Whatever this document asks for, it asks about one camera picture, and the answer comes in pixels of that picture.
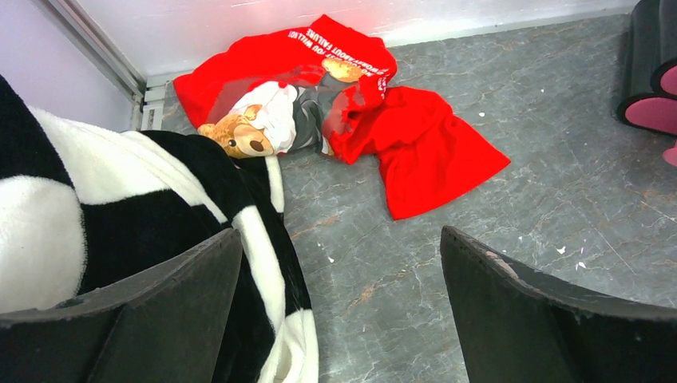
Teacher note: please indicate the red cloth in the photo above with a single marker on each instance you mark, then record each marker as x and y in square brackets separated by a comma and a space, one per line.
[428, 156]

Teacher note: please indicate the black pink drawer organizer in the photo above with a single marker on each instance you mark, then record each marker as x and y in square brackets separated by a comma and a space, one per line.
[648, 81]

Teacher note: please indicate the black white checkered blanket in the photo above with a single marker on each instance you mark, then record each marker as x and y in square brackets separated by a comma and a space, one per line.
[83, 207]

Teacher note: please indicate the small plush doll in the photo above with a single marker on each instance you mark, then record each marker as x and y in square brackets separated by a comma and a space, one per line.
[271, 119]

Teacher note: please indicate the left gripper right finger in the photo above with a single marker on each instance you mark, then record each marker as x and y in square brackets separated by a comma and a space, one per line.
[518, 324]

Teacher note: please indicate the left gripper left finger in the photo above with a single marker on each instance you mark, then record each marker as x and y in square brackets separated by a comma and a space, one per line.
[164, 324]

